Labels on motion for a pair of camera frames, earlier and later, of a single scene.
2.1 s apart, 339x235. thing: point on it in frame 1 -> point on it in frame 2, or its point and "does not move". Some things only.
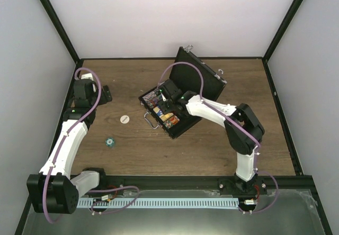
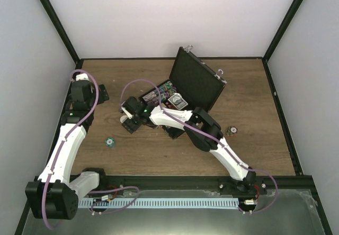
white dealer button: x=124 y=119 does not move
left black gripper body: x=103 y=100 does not move
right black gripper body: x=167 y=109 -> x=128 y=125
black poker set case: x=165 y=106 does not move
